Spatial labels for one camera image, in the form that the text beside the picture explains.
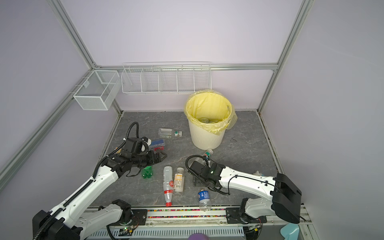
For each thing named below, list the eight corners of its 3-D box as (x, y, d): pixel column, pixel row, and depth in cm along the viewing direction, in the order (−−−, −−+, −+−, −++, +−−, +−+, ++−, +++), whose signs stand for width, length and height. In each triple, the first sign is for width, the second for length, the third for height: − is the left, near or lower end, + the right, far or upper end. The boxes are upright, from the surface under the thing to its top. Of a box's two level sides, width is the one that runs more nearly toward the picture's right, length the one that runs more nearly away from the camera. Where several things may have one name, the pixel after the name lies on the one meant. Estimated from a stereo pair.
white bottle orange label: (174, 192, 82) (173, 190, 79) (176, 169, 90) (175, 166, 87) (183, 192, 82) (183, 190, 79) (185, 168, 90) (184, 166, 87)
